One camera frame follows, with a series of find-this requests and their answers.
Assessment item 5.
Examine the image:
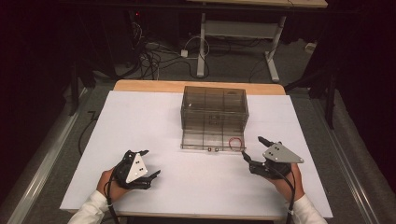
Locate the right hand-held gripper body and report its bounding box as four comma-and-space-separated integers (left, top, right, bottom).
249, 141, 305, 180

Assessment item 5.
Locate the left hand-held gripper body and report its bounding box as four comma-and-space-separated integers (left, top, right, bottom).
113, 149, 153, 190

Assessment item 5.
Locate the red rubber band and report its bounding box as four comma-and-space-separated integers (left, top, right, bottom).
228, 136, 244, 152

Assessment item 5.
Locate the clear plastic drawer cabinet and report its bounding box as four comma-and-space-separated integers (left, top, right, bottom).
180, 85, 250, 134

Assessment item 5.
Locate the person's left hand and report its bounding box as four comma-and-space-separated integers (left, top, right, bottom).
96, 167, 131, 203

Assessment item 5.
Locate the person's right hand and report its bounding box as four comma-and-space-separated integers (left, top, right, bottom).
270, 163, 305, 202

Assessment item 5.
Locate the white table sheet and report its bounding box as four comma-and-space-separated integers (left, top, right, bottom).
59, 90, 333, 220

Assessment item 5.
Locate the black metal stand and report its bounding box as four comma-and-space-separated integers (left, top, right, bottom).
283, 66, 339, 131

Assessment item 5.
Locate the small white box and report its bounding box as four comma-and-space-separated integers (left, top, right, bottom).
304, 41, 318, 54

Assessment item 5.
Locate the desk with white legs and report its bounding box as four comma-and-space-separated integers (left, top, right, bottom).
186, 0, 329, 84

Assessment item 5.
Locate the right hand-held gripper black cable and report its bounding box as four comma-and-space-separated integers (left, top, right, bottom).
266, 165, 297, 224

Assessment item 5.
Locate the hand-held gripper black cable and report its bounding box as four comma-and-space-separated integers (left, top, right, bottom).
266, 165, 297, 224
105, 172, 121, 224

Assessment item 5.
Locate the left hand-held gripper black cable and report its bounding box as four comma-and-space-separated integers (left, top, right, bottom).
105, 172, 121, 224

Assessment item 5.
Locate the thin black floor cable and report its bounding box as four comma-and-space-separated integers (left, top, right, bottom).
78, 110, 99, 157

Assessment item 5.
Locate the metal floor rail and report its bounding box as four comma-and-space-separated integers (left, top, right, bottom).
0, 88, 91, 224
310, 98, 381, 224

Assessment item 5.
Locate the tangle of black floor cables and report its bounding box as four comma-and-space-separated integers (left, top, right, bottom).
129, 21, 210, 80

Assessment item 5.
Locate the white adapter cable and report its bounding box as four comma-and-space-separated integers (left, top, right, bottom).
184, 35, 211, 61

